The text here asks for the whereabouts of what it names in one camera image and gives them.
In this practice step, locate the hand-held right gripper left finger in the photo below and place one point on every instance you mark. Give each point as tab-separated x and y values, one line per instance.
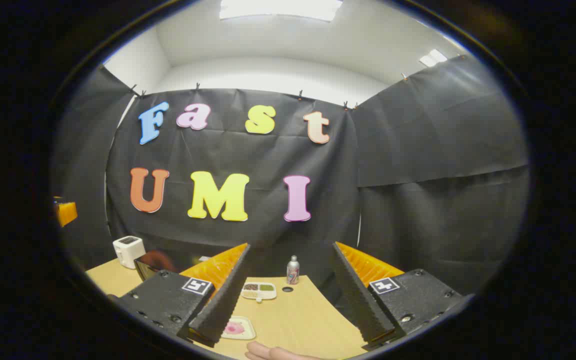
223	300

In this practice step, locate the cream square plate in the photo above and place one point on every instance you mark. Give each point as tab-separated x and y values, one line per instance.
248	330

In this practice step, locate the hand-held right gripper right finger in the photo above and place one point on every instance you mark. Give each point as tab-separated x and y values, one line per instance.
360	300

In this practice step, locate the pink ham slice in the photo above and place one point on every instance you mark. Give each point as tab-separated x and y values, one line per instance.
234	328

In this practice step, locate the black electric oven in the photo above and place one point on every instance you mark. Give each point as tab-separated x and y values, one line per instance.
160	262

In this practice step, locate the white divided tray with beans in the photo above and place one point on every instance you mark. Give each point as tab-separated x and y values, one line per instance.
259	291

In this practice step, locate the silver printed bottle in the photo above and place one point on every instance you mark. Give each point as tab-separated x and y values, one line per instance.
293	272

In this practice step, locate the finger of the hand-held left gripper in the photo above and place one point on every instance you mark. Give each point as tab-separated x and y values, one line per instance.
67	212

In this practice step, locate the ceiling light panel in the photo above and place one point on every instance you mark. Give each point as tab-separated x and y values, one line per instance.
433	57
280	9

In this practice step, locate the white toaster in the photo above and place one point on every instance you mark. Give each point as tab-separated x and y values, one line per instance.
129	250

